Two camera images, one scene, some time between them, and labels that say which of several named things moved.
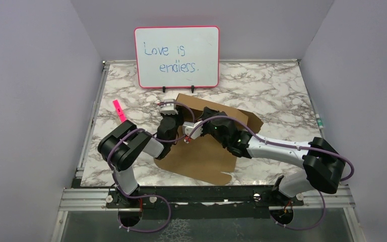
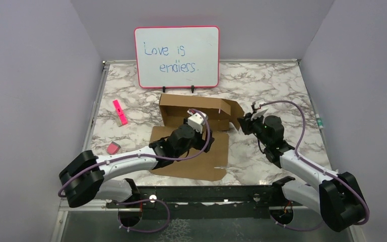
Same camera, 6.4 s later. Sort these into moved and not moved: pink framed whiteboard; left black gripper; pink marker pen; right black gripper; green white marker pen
Moved: left black gripper; right black gripper
Not moved: green white marker pen; pink marker pen; pink framed whiteboard
